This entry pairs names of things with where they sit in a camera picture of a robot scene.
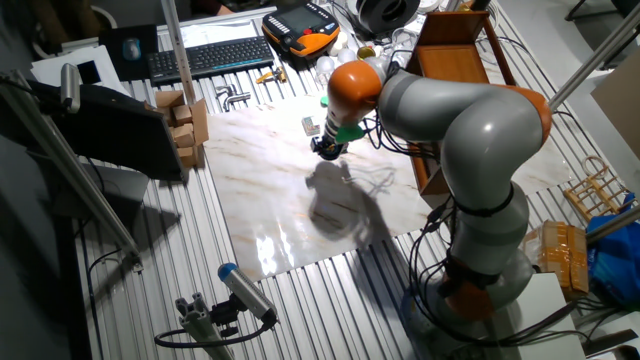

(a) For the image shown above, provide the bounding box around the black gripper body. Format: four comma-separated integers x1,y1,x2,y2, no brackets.
319,131,351,150

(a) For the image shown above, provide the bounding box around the dark brown wooden shelf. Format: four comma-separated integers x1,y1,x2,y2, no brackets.
405,10,516,209

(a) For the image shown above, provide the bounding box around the marble pattern table sheet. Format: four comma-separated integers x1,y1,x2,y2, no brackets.
202,73,575,282

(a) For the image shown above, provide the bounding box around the chrome faucet fitting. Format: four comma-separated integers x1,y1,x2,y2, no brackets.
214,84,253,113

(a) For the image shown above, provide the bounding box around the orange and black teach pendant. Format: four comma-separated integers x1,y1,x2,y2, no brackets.
261,1,341,59

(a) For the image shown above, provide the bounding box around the open cardboard box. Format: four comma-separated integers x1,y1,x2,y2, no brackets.
144,89,211,169

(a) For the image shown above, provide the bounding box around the clear glass mug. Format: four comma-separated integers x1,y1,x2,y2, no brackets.
388,27,417,64

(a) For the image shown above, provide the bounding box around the small brown cardboard block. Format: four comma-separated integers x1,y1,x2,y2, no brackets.
177,146,199,169
172,124,197,149
172,104,194,127

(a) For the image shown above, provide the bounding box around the black filament spool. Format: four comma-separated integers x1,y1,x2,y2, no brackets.
355,0,422,36

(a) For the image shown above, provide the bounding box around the black computer keyboard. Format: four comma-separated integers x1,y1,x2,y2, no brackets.
146,35,276,85

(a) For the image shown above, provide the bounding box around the white paper sheet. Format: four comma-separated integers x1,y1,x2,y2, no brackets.
29,44,131,97
179,19,266,49

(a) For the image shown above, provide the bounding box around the black tilted flat panel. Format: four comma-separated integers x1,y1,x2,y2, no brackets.
0,74,189,183

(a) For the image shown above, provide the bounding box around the grey computer mouse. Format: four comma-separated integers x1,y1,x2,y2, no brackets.
122,37,143,62

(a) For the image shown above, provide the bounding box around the short aluminium profile stub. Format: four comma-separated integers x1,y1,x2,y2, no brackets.
174,292,236,360

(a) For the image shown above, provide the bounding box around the black mouse pad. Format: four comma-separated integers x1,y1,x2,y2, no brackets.
98,23,160,82

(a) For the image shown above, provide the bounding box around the small black square card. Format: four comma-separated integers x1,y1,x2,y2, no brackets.
77,60,102,85

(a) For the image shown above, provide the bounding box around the brown taped package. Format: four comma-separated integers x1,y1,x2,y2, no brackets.
522,219,591,300

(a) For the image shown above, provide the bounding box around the long aluminium profile beam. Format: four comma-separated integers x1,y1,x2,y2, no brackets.
0,69,144,274
584,204,640,247
547,2,640,114

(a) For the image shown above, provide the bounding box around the light wooden rack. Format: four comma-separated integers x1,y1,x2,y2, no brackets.
563,155,635,222

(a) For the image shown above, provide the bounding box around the brown cardboard panel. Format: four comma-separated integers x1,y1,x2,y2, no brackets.
589,49,640,161

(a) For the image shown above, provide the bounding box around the blue plastic bag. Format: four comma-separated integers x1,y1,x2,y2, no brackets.
585,192,640,309

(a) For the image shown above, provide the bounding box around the black office chair base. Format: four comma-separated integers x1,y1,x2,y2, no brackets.
564,0,640,24

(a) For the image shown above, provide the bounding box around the brass valve with yellow handle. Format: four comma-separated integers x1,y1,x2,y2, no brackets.
255,66,288,85

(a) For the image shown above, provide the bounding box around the silver camera with blue cap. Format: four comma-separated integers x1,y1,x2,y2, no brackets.
217,262,279,326

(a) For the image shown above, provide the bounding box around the aluminium profile post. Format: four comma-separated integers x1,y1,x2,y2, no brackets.
159,0,197,106

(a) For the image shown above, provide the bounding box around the black camera clamp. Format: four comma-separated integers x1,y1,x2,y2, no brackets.
209,294,246,339

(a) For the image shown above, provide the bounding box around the black camera cable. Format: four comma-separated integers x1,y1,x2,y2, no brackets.
153,319,277,350

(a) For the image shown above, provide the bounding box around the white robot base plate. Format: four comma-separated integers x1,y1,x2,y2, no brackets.
492,272,589,360

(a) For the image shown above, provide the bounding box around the plain silver cylindrical camera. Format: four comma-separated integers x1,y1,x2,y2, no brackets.
59,62,82,115

